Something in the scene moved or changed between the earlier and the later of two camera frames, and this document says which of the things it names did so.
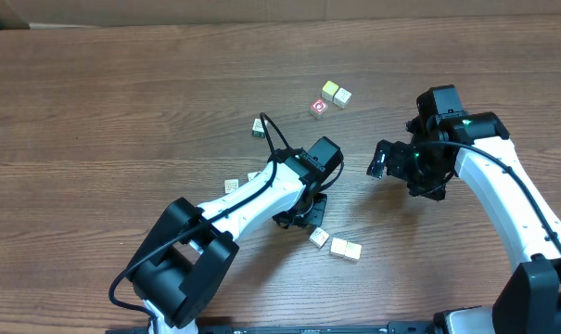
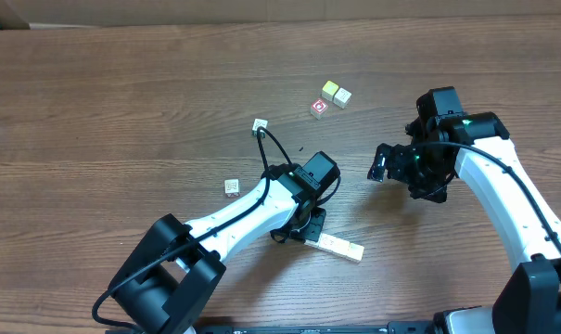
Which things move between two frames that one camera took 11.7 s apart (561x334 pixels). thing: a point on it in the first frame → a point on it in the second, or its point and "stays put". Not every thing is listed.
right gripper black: [396, 160] stays put
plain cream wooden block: [338, 246] stays put
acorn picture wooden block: [352, 250] stays put
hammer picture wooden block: [251, 175] → [312, 242]
